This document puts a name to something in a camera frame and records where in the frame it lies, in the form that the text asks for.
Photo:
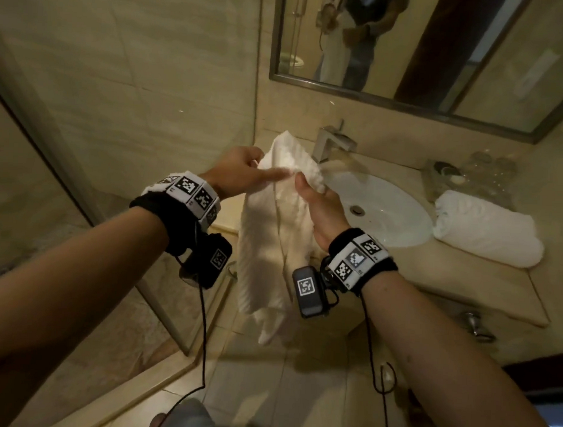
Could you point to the person's left hand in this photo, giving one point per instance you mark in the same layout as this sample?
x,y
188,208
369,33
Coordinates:
x,y
237,172

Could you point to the person's right hand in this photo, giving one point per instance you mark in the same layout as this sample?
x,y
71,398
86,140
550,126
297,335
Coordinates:
x,y
327,217

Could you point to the large white towel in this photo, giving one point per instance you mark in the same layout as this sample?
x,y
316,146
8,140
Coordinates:
x,y
266,247

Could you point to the small white towel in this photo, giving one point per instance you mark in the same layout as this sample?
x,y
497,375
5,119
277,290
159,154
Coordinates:
x,y
492,246

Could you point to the person's right forearm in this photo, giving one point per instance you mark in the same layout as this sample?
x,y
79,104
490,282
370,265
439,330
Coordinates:
x,y
442,364

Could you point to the person's left forearm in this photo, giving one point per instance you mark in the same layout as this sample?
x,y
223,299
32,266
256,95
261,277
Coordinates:
x,y
66,296

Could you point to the person's grey trousers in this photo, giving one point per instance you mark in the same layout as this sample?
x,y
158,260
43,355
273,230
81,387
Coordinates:
x,y
196,418

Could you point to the person's brown shoe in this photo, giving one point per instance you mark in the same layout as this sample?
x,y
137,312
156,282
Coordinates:
x,y
158,422

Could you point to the chrome sink drain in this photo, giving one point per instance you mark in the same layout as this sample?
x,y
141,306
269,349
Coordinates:
x,y
356,209

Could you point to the right marker wrist band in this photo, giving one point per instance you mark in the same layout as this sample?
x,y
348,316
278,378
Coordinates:
x,y
358,260

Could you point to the marker wrist band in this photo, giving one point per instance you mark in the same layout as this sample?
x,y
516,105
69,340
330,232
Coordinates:
x,y
358,260
181,193

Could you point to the left marker wrist band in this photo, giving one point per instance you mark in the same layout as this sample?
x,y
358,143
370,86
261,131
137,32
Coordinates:
x,y
181,193

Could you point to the white sink basin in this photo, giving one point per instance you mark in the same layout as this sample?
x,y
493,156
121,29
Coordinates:
x,y
392,215

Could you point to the chrome faucet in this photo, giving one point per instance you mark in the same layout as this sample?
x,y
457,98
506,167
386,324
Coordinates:
x,y
332,139

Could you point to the clear glass tray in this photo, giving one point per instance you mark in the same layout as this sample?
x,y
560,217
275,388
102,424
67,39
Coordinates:
x,y
430,188

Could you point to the small dark soap dish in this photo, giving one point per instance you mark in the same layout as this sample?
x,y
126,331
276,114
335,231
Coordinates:
x,y
444,170

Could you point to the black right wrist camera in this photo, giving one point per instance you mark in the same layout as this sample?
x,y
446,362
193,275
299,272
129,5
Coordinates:
x,y
308,292

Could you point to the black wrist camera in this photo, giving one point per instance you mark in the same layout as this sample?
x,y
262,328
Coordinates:
x,y
308,292
208,261

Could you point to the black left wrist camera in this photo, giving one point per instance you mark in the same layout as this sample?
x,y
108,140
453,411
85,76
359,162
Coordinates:
x,y
208,261

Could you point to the metal framed wall mirror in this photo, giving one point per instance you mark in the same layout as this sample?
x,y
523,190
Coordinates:
x,y
407,40

